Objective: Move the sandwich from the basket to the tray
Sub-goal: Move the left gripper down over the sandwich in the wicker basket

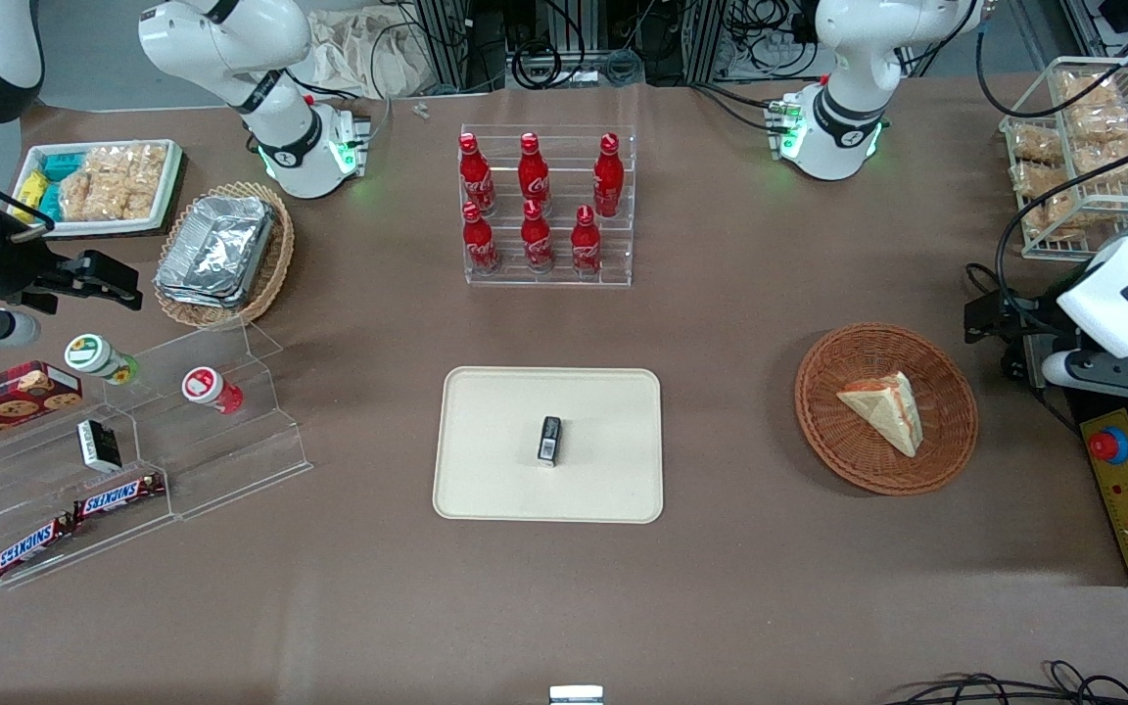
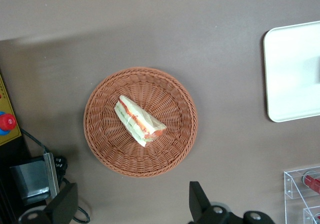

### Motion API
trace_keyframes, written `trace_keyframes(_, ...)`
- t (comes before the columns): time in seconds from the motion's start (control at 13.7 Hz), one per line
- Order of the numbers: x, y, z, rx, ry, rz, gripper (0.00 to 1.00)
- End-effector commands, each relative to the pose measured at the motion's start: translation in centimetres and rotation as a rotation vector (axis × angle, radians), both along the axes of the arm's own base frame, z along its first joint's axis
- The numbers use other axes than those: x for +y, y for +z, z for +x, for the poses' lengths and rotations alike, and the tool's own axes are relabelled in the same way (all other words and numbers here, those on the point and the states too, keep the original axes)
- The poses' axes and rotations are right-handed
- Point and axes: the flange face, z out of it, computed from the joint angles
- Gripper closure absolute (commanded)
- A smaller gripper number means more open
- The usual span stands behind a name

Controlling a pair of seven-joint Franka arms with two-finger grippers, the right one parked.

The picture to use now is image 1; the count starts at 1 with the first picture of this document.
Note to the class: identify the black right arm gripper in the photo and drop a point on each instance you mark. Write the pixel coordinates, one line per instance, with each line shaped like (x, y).
(8, 266)

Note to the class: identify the small black box with barcode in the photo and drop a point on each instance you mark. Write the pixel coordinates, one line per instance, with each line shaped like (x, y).
(549, 441)

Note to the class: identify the beige plastic tray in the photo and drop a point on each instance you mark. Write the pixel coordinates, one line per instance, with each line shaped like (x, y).
(495, 460)

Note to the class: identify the beige cloth bag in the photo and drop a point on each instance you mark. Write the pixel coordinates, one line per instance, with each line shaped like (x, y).
(358, 59)

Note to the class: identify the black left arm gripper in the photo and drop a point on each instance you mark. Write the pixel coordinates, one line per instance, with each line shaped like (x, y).
(1031, 318)

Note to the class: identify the small clear plastic piece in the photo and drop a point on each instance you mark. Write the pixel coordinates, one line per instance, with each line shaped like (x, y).
(421, 110)

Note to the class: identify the clear acrylic bottle rack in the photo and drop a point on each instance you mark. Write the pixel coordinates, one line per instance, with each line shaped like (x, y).
(549, 279)

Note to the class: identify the red cookie box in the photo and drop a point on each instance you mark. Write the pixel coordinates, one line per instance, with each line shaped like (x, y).
(6, 401)

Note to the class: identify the red cola bottle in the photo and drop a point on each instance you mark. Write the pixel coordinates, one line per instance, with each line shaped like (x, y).
(479, 245)
(586, 247)
(475, 176)
(608, 181)
(534, 176)
(537, 243)

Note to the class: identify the stack of foil trays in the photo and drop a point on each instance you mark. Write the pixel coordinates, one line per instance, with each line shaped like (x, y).
(216, 250)

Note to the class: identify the small silver white object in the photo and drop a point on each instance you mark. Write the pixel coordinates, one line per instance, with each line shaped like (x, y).
(576, 696)

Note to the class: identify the triangular sandwich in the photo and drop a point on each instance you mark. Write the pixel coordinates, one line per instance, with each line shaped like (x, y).
(885, 409)

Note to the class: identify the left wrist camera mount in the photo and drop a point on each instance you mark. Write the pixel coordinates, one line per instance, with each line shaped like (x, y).
(1112, 370)

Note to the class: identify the aluminium frame post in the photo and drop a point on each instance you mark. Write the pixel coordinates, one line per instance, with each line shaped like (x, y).
(451, 44)

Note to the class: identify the red lid drink bottle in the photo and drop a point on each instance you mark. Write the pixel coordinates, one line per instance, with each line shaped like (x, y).
(210, 389)

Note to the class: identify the white rectangular snack tray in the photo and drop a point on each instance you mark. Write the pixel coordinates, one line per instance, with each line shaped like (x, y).
(167, 201)

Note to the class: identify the clear bag of rice crackers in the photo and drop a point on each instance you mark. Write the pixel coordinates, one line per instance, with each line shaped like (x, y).
(1039, 179)
(1107, 162)
(114, 181)
(1036, 144)
(1098, 122)
(1063, 213)
(1088, 88)

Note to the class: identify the light oval wicker basket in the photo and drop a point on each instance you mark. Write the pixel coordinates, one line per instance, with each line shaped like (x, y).
(275, 259)

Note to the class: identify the brown round wicker basket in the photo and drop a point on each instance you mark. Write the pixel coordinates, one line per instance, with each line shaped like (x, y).
(838, 431)

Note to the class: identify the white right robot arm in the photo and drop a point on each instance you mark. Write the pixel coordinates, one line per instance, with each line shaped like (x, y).
(282, 127)

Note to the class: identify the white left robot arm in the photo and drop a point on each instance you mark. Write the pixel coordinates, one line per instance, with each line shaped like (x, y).
(843, 117)

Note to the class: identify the teal snack packet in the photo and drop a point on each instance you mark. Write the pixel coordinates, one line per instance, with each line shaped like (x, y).
(63, 164)
(49, 201)

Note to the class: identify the green lid drink bottle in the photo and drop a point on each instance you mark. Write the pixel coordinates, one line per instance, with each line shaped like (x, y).
(99, 357)

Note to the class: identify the yellow snack packet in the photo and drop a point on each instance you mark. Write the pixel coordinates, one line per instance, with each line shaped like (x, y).
(29, 191)

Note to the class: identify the clear acrylic stepped display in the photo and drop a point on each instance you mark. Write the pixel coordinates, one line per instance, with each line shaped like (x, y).
(231, 460)

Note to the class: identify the black and white small box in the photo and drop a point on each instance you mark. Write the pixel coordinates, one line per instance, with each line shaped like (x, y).
(99, 446)

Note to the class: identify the Snickers chocolate bar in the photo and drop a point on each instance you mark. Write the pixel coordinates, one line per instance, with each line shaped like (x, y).
(30, 548)
(118, 496)

